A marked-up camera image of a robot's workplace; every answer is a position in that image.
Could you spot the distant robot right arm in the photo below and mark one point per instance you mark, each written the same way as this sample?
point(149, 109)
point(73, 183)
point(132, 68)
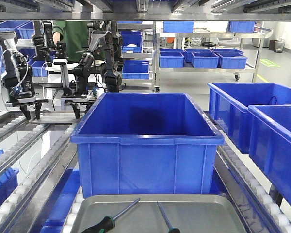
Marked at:
point(99, 40)

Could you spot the distant robot left arm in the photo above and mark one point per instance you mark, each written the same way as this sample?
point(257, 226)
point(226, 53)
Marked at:
point(18, 78)

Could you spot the distant grey metal tray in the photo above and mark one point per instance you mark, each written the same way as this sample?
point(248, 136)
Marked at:
point(55, 118)

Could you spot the grey metal tray near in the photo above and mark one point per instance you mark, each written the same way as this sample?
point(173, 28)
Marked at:
point(191, 213)

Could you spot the blue bin in front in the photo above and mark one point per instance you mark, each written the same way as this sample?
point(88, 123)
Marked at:
point(154, 143)

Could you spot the blue bin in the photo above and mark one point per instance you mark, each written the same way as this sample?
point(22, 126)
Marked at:
point(154, 143)
point(228, 107)
point(270, 144)

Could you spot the steel trolley with bins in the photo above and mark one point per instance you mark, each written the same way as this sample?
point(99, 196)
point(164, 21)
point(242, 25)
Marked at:
point(205, 60)

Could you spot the blue bin right rear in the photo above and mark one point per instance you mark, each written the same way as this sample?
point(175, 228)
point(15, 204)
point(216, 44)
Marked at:
point(228, 107)

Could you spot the person in green sweater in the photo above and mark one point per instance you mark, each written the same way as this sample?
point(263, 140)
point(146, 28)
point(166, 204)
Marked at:
point(74, 34)

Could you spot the blue bin right near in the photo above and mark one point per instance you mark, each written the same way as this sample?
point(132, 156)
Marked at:
point(270, 144)

